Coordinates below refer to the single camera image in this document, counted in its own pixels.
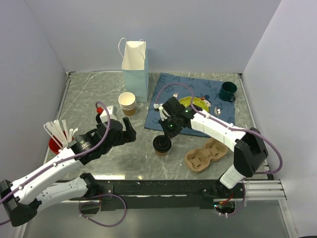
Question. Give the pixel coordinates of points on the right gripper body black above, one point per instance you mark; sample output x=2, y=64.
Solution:
x=171, y=126

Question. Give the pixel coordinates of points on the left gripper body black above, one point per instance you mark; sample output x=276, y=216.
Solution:
x=125, y=137

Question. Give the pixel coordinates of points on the black cup lid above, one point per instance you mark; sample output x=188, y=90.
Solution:
x=162, y=142

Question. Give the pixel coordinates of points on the single brown paper cup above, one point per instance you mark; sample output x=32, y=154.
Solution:
x=161, y=152

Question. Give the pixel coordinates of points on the stack of brown paper cups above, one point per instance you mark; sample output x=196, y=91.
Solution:
x=127, y=102

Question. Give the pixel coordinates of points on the brown cardboard cup carrier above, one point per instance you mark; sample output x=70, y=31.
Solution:
x=199, y=159

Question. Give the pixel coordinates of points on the light blue paper bag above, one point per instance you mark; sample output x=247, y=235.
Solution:
x=135, y=67

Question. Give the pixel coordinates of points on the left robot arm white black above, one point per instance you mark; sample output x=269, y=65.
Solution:
x=25, y=197

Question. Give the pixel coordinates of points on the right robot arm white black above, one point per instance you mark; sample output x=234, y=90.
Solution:
x=247, y=145

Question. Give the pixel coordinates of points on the stack of black lids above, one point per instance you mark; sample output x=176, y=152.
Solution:
x=98, y=120

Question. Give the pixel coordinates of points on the yellow plate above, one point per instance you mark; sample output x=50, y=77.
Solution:
x=201, y=102

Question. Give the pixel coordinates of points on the blue letter-print cloth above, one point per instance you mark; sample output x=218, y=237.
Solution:
x=200, y=88

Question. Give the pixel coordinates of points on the red cup holder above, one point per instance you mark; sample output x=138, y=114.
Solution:
x=55, y=145

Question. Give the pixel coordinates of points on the dark green enamel mug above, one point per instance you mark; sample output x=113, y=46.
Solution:
x=227, y=92

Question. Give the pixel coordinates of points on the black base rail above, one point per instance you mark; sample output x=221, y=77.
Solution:
x=148, y=194

